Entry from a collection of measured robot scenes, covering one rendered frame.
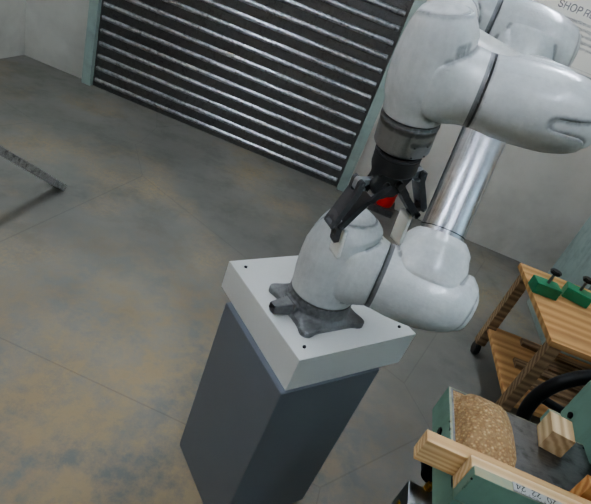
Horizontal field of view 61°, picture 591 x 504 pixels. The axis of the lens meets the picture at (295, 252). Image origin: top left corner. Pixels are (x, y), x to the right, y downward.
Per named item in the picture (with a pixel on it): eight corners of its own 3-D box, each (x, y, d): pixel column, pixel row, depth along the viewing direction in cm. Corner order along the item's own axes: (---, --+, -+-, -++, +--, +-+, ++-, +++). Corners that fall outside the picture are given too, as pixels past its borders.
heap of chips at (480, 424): (505, 413, 80) (518, 397, 78) (518, 488, 68) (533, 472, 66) (453, 390, 80) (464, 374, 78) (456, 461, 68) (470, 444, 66)
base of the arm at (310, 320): (252, 289, 120) (257, 270, 117) (325, 281, 132) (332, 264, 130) (288, 341, 108) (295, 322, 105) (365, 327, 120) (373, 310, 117)
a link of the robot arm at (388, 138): (453, 127, 73) (439, 161, 77) (418, 97, 79) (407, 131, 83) (404, 132, 70) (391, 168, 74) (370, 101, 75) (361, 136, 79)
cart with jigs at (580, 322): (581, 390, 255) (669, 296, 222) (624, 489, 206) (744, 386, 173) (462, 343, 255) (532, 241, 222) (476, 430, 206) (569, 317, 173)
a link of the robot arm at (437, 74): (370, 117, 71) (460, 146, 69) (403, 2, 61) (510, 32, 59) (386, 90, 79) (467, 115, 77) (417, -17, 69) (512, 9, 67)
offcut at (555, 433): (536, 425, 80) (550, 410, 78) (557, 436, 79) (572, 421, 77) (538, 446, 76) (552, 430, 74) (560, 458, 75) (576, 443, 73)
